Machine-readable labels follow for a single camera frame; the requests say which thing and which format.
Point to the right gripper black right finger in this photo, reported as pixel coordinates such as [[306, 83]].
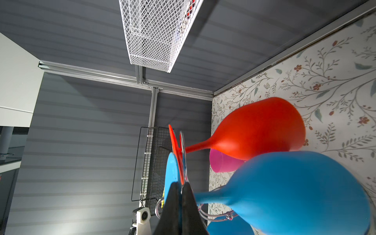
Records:
[[192, 223]]

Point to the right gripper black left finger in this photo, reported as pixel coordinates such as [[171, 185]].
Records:
[[170, 219]]

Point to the pink wine glass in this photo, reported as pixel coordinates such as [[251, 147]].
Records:
[[221, 162]]

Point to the blue wine glass back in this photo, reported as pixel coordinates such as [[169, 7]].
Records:
[[295, 193]]

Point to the blue wine glass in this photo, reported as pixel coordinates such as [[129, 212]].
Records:
[[295, 193], [237, 226]]

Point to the chrome wine glass rack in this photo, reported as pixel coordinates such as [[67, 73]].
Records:
[[176, 172]]

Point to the blue wine glass front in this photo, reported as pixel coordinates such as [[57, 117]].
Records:
[[237, 226]]

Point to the red wine glass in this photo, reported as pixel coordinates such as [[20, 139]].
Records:
[[269, 125]]

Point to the yellow black object in basket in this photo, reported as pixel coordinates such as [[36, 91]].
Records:
[[163, 195]]

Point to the black wire wall basket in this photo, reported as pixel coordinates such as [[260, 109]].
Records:
[[153, 149]]

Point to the white mesh wall basket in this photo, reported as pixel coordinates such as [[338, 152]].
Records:
[[155, 31]]

